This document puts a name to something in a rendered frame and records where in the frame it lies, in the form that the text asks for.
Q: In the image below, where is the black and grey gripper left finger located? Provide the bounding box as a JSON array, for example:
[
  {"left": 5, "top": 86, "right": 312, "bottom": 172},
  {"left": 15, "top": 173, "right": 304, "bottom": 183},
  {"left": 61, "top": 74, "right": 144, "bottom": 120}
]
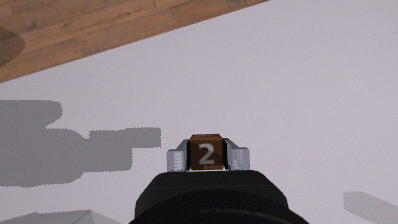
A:
[{"left": 167, "top": 139, "right": 191, "bottom": 172}]

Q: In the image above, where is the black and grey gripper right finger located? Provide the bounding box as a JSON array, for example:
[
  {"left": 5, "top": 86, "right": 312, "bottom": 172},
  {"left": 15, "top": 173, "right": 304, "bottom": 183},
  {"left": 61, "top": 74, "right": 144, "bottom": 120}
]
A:
[{"left": 223, "top": 138, "right": 250, "bottom": 171}]

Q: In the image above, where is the brown cube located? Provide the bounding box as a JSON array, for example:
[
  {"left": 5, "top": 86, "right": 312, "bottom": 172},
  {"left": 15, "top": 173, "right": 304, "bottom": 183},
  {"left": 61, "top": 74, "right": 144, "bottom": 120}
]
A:
[{"left": 190, "top": 134, "right": 224, "bottom": 170}]

